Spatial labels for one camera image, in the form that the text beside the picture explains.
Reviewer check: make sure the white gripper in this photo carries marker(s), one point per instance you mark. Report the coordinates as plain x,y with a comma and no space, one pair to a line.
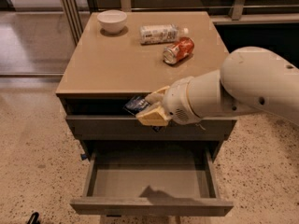
177,103

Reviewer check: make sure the dark blue rxbar wrapper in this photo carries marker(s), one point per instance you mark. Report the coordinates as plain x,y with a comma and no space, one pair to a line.
136,105

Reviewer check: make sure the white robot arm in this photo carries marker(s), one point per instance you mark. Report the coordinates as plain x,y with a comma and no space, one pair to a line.
250,79

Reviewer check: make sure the tan drawer cabinet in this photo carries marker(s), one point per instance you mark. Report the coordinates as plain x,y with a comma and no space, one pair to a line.
106,71

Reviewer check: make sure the grey upper drawer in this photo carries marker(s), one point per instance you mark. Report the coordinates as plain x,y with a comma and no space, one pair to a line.
130,129

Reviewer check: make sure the open grey middle drawer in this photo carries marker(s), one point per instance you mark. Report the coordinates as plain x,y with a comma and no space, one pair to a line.
175,182

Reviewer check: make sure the orange soda can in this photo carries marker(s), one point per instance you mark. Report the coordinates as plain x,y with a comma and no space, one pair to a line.
178,50

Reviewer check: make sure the white labelled plastic bottle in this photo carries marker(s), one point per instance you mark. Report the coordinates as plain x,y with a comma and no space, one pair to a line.
157,34

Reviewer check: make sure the blue cabinet side knob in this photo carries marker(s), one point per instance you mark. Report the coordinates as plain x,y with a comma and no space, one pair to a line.
83,157

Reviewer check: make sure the white ceramic bowl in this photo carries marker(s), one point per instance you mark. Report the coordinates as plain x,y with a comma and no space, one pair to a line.
112,21

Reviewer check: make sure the black object on floor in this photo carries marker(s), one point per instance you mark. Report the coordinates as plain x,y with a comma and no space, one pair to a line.
34,219

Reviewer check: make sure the metal railing frame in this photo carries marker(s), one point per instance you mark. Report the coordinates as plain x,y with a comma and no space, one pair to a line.
274,18

